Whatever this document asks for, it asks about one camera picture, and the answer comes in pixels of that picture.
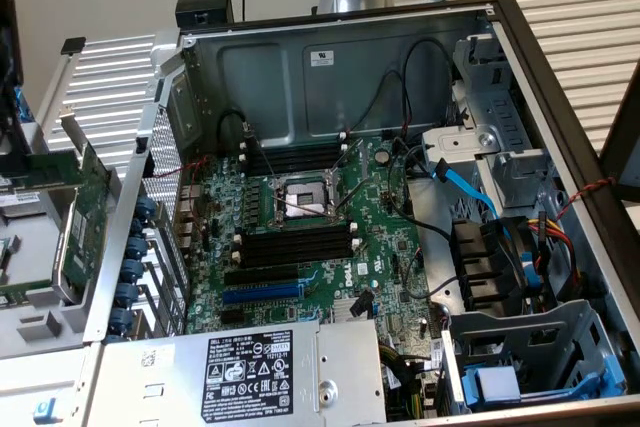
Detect grey power supply unit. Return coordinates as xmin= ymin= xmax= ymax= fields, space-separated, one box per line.
xmin=82 ymin=319 xmax=389 ymax=427

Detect red black twisted wire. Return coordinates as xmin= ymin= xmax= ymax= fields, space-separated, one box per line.
xmin=553 ymin=175 xmax=620 ymax=222

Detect open grey PC case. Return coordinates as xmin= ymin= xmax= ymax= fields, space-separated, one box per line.
xmin=0 ymin=0 xmax=640 ymax=427

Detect grey disk bay with carrier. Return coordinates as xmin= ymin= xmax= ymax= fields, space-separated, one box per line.
xmin=438 ymin=298 xmax=629 ymax=416

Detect blue case release latch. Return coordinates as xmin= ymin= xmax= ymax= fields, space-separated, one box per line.
xmin=32 ymin=395 xmax=60 ymax=426

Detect rear port connectors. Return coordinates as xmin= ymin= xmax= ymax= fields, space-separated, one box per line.
xmin=177 ymin=181 xmax=206 ymax=253

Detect blue plastic drive bracket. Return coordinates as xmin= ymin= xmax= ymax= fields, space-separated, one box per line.
xmin=13 ymin=85 xmax=32 ymax=122

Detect black leaning panel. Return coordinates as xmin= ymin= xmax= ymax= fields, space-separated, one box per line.
xmin=598 ymin=66 xmax=640 ymax=204

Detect black RAM slot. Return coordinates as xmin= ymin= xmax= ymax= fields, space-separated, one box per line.
xmin=240 ymin=150 xmax=351 ymax=173
xmin=234 ymin=219 xmax=355 ymax=242
xmin=238 ymin=144 xmax=350 ymax=166
xmin=230 ymin=239 xmax=362 ymax=268
xmin=230 ymin=221 xmax=359 ymax=250
xmin=235 ymin=234 xmax=359 ymax=257
xmin=238 ymin=132 xmax=349 ymax=154
xmin=239 ymin=139 xmax=349 ymax=160

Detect silver metal disk bay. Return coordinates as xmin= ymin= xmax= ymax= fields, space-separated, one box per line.
xmin=421 ymin=32 xmax=569 ymax=221

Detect black wire plug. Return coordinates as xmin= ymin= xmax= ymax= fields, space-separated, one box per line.
xmin=351 ymin=288 xmax=377 ymax=319

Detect green Dell motherboard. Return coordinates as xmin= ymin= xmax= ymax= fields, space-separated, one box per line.
xmin=180 ymin=134 xmax=449 ymax=416

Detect short black expansion slot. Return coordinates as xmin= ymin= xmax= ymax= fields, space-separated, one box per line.
xmin=219 ymin=309 xmax=253 ymax=326

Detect black rail end cap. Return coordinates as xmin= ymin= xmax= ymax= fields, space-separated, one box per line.
xmin=59 ymin=36 xmax=88 ymax=56

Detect grey plastic parts rack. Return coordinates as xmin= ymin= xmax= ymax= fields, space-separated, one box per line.
xmin=0 ymin=116 xmax=129 ymax=361

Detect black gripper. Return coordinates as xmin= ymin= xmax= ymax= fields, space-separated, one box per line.
xmin=0 ymin=0 xmax=29 ymax=174

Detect small black box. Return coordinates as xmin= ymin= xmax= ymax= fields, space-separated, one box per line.
xmin=174 ymin=0 xmax=236 ymax=29

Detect thick black power wire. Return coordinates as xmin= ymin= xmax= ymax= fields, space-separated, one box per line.
xmin=401 ymin=38 xmax=455 ymax=141

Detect silver chipset heat sink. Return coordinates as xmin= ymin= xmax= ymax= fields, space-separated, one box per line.
xmin=330 ymin=296 xmax=374 ymax=324

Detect thin red black wire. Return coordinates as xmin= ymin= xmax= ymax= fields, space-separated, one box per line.
xmin=149 ymin=155 xmax=211 ymax=181

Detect blue expansion slot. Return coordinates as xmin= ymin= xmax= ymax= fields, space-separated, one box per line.
xmin=222 ymin=282 xmax=305 ymax=306

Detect yellow red power wires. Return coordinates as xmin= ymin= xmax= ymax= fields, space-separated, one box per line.
xmin=529 ymin=211 xmax=586 ymax=298

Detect long black expansion slot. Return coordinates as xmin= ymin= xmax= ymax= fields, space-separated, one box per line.
xmin=223 ymin=262 xmax=301 ymax=287

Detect green expansion card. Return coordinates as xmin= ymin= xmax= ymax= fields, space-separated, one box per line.
xmin=51 ymin=105 xmax=115 ymax=304

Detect blue card retention clip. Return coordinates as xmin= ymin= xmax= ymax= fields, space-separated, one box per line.
xmin=124 ymin=236 xmax=150 ymax=261
xmin=108 ymin=307 xmax=134 ymax=333
xmin=135 ymin=195 xmax=159 ymax=221
xmin=115 ymin=282 xmax=141 ymax=308
xmin=121 ymin=259 xmax=146 ymax=284

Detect thin metal locking lever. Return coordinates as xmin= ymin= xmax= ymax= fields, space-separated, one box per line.
xmin=246 ymin=130 xmax=282 ymax=184
xmin=334 ymin=179 xmax=370 ymax=213

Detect small green circuit board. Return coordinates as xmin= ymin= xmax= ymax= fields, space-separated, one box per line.
xmin=0 ymin=232 xmax=22 ymax=274

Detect silver CPU socket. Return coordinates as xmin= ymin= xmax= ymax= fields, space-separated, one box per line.
xmin=267 ymin=168 xmax=347 ymax=232

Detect silver hard disk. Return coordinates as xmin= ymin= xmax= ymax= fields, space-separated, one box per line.
xmin=0 ymin=190 xmax=44 ymax=221

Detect blue flat data wire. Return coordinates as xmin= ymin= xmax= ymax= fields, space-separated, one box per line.
xmin=433 ymin=157 xmax=506 ymax=228

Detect blue plastic drive carrier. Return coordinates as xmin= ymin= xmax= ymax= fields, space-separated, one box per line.
xmin=459 ymin=354 xmax=629 ymax=411

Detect black fan assembly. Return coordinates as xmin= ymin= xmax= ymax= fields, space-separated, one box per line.
xmin=449 ymin=216 xmax=559 ymax=321

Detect power supply wire bundle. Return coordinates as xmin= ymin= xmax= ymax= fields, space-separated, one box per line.
xmin=378 ymin=341 xmax=436 ymax=421

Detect green circuit board strip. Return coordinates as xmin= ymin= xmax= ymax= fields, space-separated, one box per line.
xmin=0 ymin=279 xmax=55 ymax=306

